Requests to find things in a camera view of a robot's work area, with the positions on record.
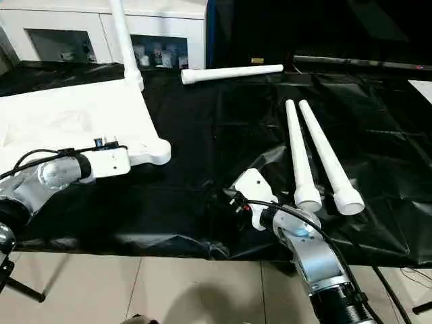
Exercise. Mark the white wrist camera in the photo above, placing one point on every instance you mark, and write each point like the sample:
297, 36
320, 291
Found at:
109, 162
255, 192

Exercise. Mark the white glass-door cabinet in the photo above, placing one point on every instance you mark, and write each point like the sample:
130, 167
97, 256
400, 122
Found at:
81, 27

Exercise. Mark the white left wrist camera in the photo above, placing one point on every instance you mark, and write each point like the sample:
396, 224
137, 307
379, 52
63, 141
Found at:
109, 162

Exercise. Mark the black work mat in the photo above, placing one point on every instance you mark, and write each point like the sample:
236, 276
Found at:
223, 135

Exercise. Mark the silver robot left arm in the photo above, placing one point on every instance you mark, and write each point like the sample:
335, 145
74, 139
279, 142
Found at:
37, 179

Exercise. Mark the white plastic table top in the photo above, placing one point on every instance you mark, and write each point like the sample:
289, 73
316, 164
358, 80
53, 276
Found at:
74, 118

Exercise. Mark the white board corner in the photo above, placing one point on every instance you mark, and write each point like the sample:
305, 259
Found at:
422, 91

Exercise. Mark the white plastic table leg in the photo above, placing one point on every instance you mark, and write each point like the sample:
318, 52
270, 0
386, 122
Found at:
300, 155
125, 40
331, 162
233, 73

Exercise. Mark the black backdrop cloth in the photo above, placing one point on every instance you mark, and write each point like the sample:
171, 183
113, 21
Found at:
324, 30

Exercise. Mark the black stand leg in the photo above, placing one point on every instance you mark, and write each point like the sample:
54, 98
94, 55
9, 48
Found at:
20, 287

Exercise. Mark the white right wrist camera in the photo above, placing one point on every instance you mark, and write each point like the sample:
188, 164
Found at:
255, 192

